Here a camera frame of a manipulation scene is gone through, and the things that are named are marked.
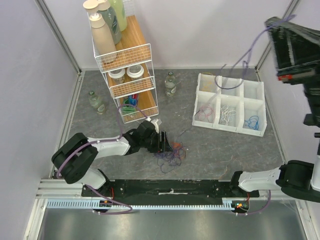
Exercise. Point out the slotted cable duct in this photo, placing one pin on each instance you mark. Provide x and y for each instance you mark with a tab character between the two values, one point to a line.
97	204

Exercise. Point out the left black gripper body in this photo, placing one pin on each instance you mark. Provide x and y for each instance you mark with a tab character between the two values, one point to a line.
159	146

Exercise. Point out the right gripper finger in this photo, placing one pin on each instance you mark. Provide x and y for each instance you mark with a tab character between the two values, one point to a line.
294	51
278	29

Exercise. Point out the white-lid jar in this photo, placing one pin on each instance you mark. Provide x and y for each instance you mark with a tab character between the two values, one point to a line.
118	75
135	72

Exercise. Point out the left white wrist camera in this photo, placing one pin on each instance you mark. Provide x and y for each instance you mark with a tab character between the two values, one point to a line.
156	122

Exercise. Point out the right glass bottle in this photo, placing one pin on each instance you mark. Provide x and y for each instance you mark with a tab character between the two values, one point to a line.
170	84

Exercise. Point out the beige pump bottle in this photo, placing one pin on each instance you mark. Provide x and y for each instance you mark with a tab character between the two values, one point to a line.
102	37

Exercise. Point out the grey-green pump bottle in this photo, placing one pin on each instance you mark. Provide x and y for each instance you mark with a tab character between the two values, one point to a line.
104	8

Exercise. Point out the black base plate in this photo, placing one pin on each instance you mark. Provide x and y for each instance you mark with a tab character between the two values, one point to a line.
172	192

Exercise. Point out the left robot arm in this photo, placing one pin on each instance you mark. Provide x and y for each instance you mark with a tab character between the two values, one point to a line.
75	158

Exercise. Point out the white six-compartment tray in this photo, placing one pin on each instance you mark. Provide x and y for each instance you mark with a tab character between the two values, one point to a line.
230	104

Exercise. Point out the light green bottle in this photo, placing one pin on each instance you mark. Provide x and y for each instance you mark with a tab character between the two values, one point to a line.
119	8

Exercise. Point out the left glass bottle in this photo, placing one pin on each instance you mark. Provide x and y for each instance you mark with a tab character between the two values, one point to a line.
97	102

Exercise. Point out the green and blue packets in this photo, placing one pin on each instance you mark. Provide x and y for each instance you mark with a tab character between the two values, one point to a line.
131	102

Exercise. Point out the right white-lid jar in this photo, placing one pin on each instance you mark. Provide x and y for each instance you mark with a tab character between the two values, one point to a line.
135	72

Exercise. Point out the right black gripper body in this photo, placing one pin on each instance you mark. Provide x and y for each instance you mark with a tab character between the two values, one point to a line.
295	75

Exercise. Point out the white wire shelf rack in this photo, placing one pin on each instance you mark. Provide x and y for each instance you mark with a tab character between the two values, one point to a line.
131	50

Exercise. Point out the left white-lid jar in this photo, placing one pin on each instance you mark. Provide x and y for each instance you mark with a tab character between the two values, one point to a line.
118	75

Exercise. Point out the glass bottle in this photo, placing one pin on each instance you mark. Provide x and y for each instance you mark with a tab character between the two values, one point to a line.
170	84
97	102

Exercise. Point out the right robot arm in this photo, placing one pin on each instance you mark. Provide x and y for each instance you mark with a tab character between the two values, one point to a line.
297	179

